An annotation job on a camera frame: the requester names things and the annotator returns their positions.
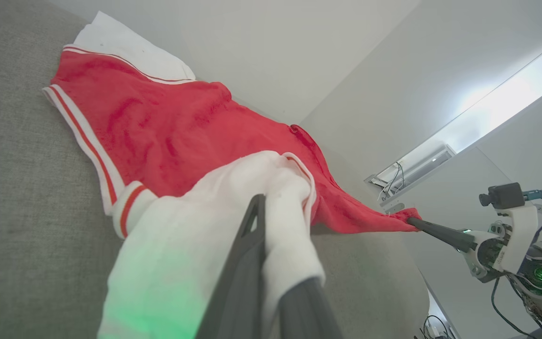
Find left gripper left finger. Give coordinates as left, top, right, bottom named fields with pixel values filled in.
left=196, top=194, right=268, bottom=339

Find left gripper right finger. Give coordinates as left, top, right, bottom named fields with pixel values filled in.
left=278, top=277, right=343, bottom=339

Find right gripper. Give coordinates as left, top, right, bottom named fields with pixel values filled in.
left=406, top=202, right=542, bottom=283

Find red jersey with white sleeves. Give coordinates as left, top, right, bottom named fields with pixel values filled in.
left=42, top=10, right=422, bottom=339

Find white ceiling mounted fixture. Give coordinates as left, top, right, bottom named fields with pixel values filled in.
left=365, top=144, right=457, bottom=208

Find grey fabric sofa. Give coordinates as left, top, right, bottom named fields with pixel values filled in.
left=0, top=0, right=429, bottom=339

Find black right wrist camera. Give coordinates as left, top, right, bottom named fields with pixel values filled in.
left=478, top=183, right=542, bottom=210

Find black fixture wires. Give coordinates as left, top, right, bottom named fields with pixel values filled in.
left=378, top=161, right=406, bottom=202

